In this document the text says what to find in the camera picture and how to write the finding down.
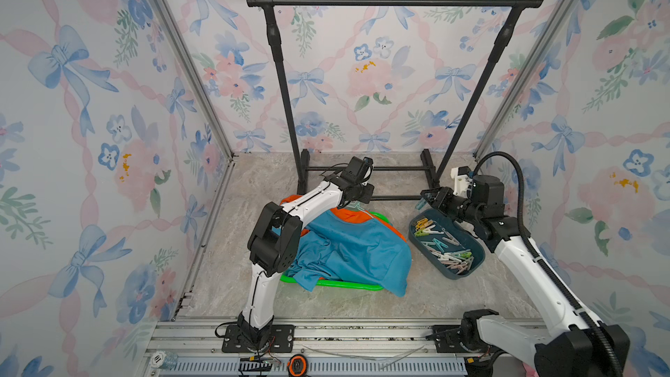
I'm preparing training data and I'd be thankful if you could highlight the green plastic tray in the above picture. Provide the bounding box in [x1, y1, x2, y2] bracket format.
[281, 212, 388, 291]

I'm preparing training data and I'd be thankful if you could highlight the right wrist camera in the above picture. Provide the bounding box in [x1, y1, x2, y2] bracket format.
[450, 166, 472, 198]

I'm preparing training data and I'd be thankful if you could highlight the dark teal clothespin bin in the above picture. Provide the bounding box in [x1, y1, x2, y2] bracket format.
[408, 209, 486, 280]

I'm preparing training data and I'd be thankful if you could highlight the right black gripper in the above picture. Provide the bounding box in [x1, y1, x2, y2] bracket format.
[421, 186, 482, 226]

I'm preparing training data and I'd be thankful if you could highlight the teal t-shirt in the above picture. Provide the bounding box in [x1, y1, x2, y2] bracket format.
[284, 241, 412, 298]

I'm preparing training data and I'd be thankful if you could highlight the orange t-shirt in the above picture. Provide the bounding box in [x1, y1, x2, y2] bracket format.
[280, 190, 408, 249]

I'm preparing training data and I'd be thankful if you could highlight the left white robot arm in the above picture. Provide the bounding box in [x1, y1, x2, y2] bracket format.
[237, 156, 374, 347]

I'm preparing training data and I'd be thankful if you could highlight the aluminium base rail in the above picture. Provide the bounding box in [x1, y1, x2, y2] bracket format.
[137, 317, 493, 376]

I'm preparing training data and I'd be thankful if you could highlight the black corrugated cable hose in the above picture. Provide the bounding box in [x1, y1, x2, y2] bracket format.
[473, 150, 626, 377]

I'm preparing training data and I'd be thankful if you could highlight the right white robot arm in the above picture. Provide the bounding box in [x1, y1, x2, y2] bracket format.
[420, 175, 630, 376]

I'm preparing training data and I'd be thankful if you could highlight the black clothes rack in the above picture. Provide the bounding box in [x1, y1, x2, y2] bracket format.
[245, 0, 544, 195]

